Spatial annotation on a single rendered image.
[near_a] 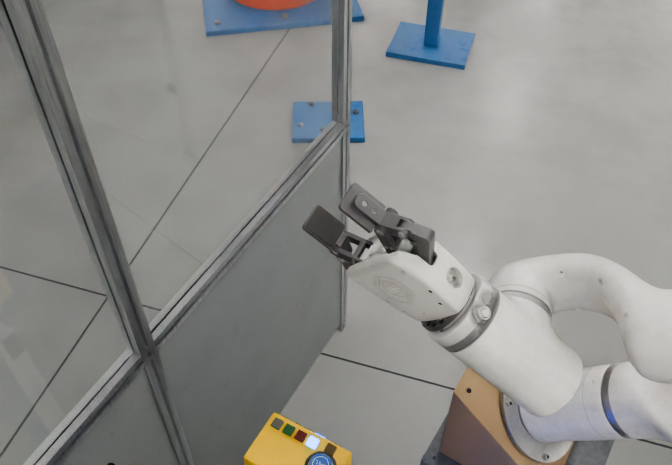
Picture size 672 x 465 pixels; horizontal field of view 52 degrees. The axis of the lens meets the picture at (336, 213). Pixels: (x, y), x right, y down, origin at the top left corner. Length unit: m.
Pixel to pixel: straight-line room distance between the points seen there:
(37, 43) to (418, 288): 0.60
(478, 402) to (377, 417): 1.26
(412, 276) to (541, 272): 0.19
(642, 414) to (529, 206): 2.14
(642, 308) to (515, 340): 0.12
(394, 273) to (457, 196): 2.54
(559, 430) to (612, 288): 0.57
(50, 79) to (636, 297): 0.77
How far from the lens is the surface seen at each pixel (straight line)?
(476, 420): 1.27
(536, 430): 1.32
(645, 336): 0.71
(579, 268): 0.79
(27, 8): 1.00
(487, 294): 0.73
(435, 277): 0.68
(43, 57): 1.02
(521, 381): 0.76
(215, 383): 1.87
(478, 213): 3.15
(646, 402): 1.17
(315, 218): 0.73
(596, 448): 1.51
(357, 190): 0.66
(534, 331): 0.76
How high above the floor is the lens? 2.21
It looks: 46 degrees down
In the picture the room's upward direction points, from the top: straight up
